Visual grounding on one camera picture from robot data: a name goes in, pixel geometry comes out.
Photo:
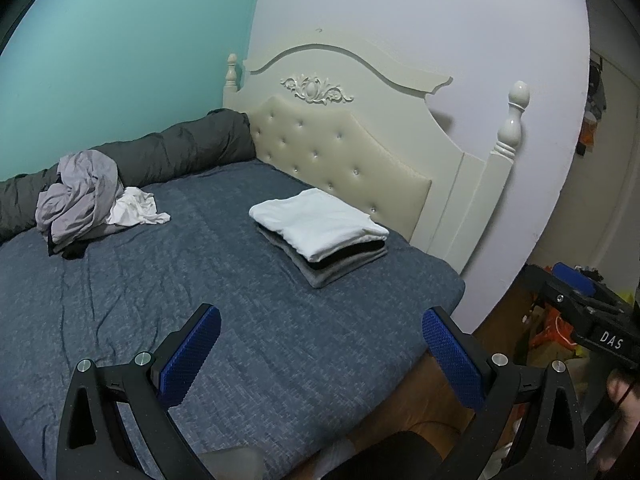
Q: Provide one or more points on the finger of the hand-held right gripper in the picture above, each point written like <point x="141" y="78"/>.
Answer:
<point x="575" y="277"/>
<point x="542" y="285"/>

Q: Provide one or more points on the dark grey rolled duvet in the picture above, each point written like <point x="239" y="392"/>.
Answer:
<point x="185" y="150"/>

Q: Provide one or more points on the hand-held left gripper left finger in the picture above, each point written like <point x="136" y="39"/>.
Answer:
<point x="192" y="355"/>

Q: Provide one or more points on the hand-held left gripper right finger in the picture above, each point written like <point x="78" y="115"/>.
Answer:
<point x="450" y="360"/>

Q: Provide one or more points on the folded grey garment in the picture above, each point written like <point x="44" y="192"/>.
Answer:
<point x="330" y="272"/>

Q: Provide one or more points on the folded black garment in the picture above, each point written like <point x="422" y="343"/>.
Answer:
<point x="350" y="252"/>

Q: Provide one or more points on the white t-shirt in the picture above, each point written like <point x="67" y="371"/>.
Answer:
<point x="320" y="220"/>

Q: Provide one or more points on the orange plastic bag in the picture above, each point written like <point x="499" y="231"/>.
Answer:
<point x="555" y="330"/>

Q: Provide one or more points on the person's right hand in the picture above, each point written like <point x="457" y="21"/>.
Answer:
<point x="629" y="400"/>

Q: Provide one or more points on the crumpled white shirt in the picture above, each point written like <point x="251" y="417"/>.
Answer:
<point x="137" y="207"/>

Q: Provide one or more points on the light grey crumpled garment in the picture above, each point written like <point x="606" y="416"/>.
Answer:
<point x="80" y="195"/>

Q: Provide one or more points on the cream tufted headboard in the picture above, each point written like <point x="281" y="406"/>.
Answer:
<point x="350" y="130"/>

